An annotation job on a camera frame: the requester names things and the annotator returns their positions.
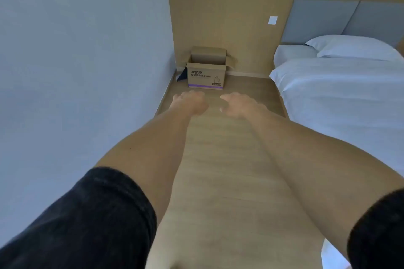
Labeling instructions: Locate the person's right forearm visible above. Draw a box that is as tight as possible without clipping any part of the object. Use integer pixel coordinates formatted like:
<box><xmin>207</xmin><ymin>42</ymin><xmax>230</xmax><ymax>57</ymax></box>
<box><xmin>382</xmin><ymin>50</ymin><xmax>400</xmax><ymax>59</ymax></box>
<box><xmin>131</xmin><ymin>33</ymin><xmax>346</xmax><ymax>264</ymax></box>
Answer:
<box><xmin>249</xmin><ymin>108</ymin><xmax>404</xmax><ymax>260</ymax></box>

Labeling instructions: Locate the brown cardboard box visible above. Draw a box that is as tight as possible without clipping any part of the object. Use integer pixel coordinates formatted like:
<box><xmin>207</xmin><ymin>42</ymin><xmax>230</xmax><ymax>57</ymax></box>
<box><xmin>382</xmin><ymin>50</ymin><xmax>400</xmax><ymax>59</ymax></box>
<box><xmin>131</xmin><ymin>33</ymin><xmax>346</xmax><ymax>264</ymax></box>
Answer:
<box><xmin>185</xmin><ymin>46</ymin><xmax>236</xmax><ymax>90</ymax></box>

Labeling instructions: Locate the person's left hand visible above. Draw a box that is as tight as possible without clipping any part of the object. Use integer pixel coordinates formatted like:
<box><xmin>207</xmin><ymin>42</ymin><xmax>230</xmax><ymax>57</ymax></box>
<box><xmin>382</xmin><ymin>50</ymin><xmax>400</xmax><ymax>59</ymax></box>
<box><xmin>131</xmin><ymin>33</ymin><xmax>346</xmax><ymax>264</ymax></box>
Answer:
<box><xmin>170</xmin><ymin>90</ymin><xmax>210</xmax><ymax>116</ymax></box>

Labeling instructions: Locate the white pillow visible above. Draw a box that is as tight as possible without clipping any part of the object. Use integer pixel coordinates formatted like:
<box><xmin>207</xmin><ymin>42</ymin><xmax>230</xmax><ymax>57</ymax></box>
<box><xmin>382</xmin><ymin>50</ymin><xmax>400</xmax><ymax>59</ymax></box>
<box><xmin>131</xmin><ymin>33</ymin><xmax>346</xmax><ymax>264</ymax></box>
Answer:
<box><xmin>304</xmin><ymin>34</ymin><xmax>404</xmax><ymax>62</ymax></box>

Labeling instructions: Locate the person's right hand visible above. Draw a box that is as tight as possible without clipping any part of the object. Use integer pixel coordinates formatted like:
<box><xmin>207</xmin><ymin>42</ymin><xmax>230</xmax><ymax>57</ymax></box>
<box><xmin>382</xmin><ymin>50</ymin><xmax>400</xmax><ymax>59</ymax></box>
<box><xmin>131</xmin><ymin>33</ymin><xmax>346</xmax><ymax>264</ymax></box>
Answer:
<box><xmin>219</xmin><ymin>92</ymin><xmax>269</xmax><ymax>119</ymax></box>

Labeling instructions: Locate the white bed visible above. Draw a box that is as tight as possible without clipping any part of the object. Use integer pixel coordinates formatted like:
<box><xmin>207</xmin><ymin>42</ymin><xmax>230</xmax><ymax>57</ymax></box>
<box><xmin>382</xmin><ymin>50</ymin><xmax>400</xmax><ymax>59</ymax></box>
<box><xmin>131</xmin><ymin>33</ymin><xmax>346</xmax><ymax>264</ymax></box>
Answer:
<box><xmin>269</xmin><ymin>44</ymin><xmax>404</xmax><ymax>269</ymax></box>

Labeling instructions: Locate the black t-shirt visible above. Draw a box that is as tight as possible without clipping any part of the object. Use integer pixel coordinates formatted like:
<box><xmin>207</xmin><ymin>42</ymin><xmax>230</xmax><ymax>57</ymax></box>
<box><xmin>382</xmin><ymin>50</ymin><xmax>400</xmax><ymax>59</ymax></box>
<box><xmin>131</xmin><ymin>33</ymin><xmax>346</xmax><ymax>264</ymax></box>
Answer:
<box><xmin>0</xmin><ymin>167</ymin><xmax>404</xmax><ymax>269</ymax></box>

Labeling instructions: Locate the grey headboard panel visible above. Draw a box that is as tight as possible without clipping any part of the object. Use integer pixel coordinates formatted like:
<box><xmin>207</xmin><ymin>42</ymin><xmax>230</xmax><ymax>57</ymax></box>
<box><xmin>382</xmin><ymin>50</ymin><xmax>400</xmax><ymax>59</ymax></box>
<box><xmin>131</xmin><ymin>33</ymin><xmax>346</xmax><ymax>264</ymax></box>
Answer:
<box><xmin>342</xmin><ymin>0</ymin><xmax>404</xmax><ymax>48</ymax></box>
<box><xmin>281</xmin><ymin>0</ymin><xmax>360</xmax><ymax>45</ymax></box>

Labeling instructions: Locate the person's left forearm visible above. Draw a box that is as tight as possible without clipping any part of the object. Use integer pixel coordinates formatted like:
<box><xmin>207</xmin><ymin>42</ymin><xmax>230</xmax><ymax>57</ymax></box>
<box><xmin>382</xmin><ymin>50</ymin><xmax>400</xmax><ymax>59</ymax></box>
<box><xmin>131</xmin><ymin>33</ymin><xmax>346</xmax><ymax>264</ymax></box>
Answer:
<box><xmin>94</xmin><ymin>106</ymin><xmax>192</xmax><ymax>225</ymax></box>

